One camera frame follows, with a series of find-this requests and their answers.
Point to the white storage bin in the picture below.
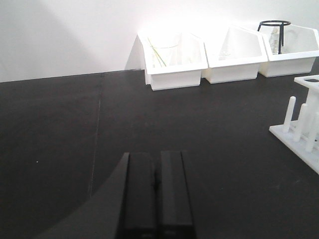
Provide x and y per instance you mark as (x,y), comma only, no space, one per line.
(301,48)
(233,55)
(191,58)

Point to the middle white storage bin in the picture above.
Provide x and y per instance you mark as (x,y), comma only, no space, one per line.
(233,55)

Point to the white test tube rack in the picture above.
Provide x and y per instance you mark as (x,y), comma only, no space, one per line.
(301,136)

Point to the black metal tripod stand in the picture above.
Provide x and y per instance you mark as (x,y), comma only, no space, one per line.
(276,25)

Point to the glass beaker in bin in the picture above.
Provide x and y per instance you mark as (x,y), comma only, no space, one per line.
(164,50)

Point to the left white storage bin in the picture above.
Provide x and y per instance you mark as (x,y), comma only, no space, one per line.
(191,58)

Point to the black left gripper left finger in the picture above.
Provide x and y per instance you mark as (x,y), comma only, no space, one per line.
(122,208)

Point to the right white storage bin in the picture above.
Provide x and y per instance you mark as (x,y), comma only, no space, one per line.
(301,48)

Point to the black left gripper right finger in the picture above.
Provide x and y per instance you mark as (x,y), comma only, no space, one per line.
(174,211)

